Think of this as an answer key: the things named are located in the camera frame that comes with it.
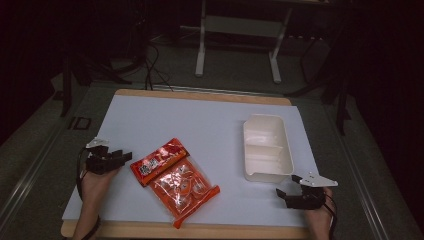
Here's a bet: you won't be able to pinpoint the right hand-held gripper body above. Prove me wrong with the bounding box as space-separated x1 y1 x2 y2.
285 171 339 211

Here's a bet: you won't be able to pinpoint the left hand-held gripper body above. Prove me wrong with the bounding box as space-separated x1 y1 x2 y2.
85 137 116 175

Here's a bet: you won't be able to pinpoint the white plastic container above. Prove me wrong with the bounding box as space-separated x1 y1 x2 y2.
242 113 295 184

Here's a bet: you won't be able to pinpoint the orange snack packet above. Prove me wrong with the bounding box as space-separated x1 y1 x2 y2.
129 137 221 230

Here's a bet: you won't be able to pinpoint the person's right hand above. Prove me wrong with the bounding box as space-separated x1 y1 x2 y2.
304 187 335 231

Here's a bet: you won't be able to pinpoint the person's left hand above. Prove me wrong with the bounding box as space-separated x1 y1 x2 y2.
80 167 121 205

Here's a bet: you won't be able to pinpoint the black stand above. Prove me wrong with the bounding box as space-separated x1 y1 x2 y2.
59 46 134 118
285 33 353 136

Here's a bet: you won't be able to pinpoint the white table mat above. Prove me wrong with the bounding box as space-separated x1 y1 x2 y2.
61 94 320 228

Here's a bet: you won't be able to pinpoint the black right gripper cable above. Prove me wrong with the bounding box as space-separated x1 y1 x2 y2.
322 192 339 240

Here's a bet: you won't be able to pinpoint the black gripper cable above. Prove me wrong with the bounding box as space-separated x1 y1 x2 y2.
322 192 339 240
75 147 90 202

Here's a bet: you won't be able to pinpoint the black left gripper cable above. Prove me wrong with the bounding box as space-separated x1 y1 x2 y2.
75 147 90 202

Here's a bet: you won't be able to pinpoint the black floor bracket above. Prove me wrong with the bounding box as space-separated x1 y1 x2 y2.
67 116 92 131

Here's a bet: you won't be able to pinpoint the black wrist strap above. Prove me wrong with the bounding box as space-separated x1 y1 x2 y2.
80 214 102 240

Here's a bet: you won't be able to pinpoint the black floor cables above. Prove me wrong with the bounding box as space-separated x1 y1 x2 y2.
142 41 175 92

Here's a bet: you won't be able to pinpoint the white metal stand frame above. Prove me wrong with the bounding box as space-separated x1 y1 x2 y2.
194 0 295 85

